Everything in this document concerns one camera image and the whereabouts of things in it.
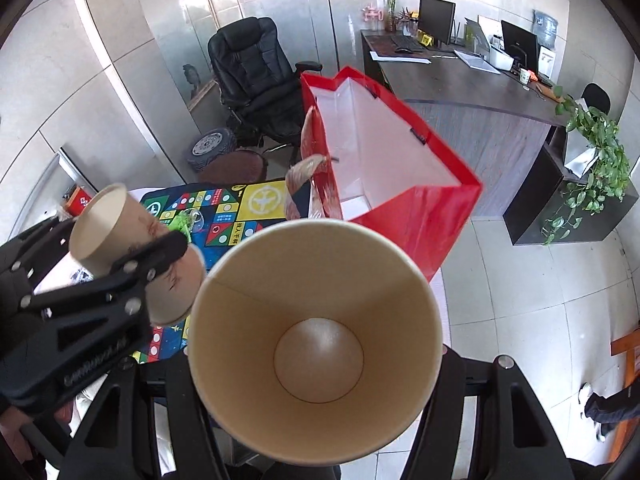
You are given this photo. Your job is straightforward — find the person's dark trouser leg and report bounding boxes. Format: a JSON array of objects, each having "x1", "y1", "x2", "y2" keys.
[{"x1": 585, "y1": 375, "x2": 640, "y2": 428}]

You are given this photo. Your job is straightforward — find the colourful board game mat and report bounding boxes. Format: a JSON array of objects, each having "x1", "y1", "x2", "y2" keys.
[{"x1": 132, "y1": 180, "x2": 291, "y2": 366}]

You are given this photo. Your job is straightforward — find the blue water bottle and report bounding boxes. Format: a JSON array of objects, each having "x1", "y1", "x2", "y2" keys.
[{"x1": 532, "y1": 9, "x2": 560, "y2": 51}]

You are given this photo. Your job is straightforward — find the large plain paper cup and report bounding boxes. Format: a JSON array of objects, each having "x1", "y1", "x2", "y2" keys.
[{"x1": 187, "y1": 218, "x2": 445, "y2": 465}]

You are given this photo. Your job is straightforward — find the small printed paper cup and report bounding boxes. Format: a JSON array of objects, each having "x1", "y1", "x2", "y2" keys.
[{"x1": 69, "y1": 183, "x2": 207, "y2": 326}]

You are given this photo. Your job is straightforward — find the white printer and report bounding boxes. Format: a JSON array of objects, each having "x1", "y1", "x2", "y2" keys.
[{"x1": 487, "y1": 42, "x2": 516, "y2": 72}]

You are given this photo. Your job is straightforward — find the car wheel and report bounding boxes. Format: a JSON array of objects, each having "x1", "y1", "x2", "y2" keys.
[{"x1": 187, "y1": 127, "x2": 237, "y2": 173}]

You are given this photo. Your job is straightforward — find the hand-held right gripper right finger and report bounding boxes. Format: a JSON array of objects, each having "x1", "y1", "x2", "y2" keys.
[{"x1": 400, "y1": 345, "x2": 576, "y2": 480}]

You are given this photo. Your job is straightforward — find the grey office desk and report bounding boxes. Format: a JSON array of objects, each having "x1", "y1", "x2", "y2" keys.
[{"x1": 361, "y1": 29, "x2": 568, "y2": 221}]

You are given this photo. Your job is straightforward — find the black low cabinet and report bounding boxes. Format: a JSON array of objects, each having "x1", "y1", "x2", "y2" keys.
[{"x1": 502, "y1": 130, "x2": 640, "y2": 247}]

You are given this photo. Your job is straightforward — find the red cardboard box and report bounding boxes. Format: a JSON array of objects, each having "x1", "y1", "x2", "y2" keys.
[{"x1": 67, "y1": 185, "x2": 96, "y2": 217}]

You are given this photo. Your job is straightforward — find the red gift bag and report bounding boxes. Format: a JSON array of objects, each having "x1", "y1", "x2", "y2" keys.
[{"x1": 285, "y1": 66, "x2": 483, "y2": 283}]

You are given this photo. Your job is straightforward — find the small desk plant pot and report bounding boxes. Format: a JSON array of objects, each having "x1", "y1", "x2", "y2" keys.
[{"x1": 397, "y1": 9, "x2": 420, "y2": 37}]

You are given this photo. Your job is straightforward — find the black leather office chair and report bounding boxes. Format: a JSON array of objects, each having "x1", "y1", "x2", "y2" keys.
[{"x1": 207, "y1": 16, "x2": 323, "y2": 148}]

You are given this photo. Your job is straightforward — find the leaning glass panel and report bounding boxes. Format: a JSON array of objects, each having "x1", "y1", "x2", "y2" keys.
[{"x1": 127, "y1": 0, "x2": 221, "y2": 111}]

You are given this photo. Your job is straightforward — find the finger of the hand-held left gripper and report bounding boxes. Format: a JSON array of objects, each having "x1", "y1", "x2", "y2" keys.
[
  {"x1": 20, "y1": 234, "x2": 190, "y2": 322},
  {"x1": 0, "y1": 217, "x2": 77, "y2": 288}
]

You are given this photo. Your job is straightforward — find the white desk papers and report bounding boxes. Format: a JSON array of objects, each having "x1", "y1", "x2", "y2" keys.
[{"x1": 370, "y1": 51, "x2": 432, "y2": 65}]

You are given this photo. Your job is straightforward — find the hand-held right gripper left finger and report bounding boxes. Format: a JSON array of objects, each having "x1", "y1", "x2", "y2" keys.
[{"x1": 59, "y1": 352, "x2": 236, "y2": 480}]

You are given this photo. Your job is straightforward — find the round brown stool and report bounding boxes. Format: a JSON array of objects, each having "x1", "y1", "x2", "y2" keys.
[{"x1": 197, "y1": 150, "x2": 269, "y2": 184}]

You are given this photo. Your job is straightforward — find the green white desk stand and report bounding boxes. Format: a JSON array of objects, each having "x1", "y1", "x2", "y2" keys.
[{"x1": 465, "y1": 17, "x2": 488, "y2": 53}]

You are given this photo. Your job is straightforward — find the orange wooden chair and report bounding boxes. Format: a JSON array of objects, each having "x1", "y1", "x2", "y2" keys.
[{"x1": 611, "y1": 327, "x2": 640, "y2": 461}]

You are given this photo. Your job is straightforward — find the silver framed panel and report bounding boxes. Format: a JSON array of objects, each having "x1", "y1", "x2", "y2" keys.
[{"x1": 10, "y1": 147, "x2": 83, "y2": 241}]

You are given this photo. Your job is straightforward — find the black computer monitor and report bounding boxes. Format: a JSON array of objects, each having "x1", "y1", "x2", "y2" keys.
[
  {"x1": 417, "y1": 0, "x2": 457, "y2": 47},
  {"x1": 501, "y1": 20, "x2": 540, "y2": 73}
]

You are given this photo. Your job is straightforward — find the green foil packet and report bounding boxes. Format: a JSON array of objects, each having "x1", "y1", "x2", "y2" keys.
[{"x1": 160, "y1": 210, "x2": 201, "y2": 241}]

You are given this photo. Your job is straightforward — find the trailing green potted plant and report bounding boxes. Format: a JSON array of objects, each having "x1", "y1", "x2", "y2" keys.
[{"x1": 542, "y1": 92, "x2": 632, "y2": 246}]

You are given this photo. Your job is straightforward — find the black visitor chair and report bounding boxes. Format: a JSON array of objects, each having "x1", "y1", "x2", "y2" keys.
[{"x1": 581, "y1": 82, "x2": 612, "y2": 116}]

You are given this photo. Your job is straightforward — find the open white notebook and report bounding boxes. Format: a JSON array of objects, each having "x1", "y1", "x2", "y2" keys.
[{"x1": 454, "y1": 50, "x2": 501, "y2": 75}]

